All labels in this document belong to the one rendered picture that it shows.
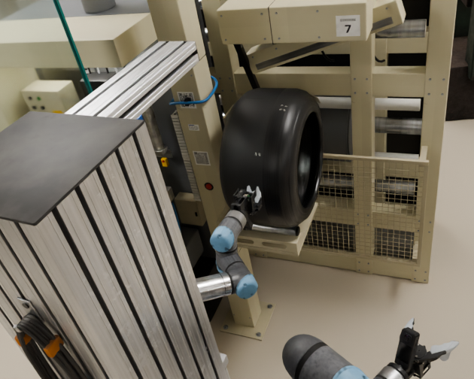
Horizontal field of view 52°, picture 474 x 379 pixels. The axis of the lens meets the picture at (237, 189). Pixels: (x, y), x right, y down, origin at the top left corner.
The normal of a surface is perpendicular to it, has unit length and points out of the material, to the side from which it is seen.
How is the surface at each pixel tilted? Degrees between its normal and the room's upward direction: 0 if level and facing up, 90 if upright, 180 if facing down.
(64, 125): 0
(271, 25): 90
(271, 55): 90
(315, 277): 0
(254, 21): 90
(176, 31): 90
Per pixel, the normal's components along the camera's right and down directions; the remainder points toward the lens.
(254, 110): -0.28, -0.55
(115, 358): 0.90, 0.12
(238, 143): -0.37, -0.12
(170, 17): -0.36, 0.61
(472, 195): -0.17, -0.79
